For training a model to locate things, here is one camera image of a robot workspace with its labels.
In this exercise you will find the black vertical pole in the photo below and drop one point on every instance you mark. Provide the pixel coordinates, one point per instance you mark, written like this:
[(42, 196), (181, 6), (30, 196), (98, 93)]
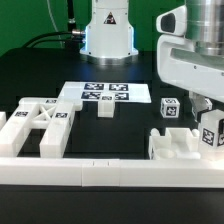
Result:
[(71, 23)]

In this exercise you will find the white chair seat part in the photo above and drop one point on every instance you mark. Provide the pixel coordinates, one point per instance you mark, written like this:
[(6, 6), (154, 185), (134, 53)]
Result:
[(176, 143)]

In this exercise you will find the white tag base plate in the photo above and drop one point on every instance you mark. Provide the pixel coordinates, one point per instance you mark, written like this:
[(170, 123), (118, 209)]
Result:
[(91, 91)]

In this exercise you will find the white fence bar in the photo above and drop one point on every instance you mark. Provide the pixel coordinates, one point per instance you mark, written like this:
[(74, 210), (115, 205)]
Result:
[(2, 119), (113, 173)]

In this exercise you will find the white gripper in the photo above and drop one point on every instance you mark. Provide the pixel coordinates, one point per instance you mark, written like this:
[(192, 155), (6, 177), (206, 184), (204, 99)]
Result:
[(190, 52)]

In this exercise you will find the white left fence bar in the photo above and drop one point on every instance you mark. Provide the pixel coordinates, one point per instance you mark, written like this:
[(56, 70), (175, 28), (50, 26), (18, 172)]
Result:
[(2, 119)]

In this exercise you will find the white chair back frame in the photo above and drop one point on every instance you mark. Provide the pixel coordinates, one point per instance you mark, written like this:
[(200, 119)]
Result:
[(54, 116)]

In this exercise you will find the white front fence bar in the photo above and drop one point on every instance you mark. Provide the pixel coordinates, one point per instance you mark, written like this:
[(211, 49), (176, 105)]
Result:
[(113, 173)]

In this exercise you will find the white tagged cube left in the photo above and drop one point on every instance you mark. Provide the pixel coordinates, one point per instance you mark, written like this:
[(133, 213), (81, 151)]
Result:
[(169, 107)]

